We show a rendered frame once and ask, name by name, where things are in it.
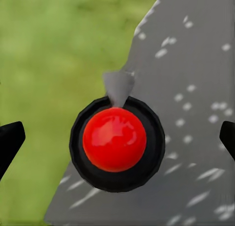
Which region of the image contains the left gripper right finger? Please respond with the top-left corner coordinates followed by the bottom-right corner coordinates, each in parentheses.
top-left (220, 121), bottom-right (235, 160)

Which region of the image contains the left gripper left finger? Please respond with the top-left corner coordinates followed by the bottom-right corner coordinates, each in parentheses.
top-left (0, 121), bottom-right (25, 180)

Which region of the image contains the pesticide atomizer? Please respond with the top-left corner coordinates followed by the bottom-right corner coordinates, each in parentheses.
top-left (69, 71), bottom-right (166, 193)

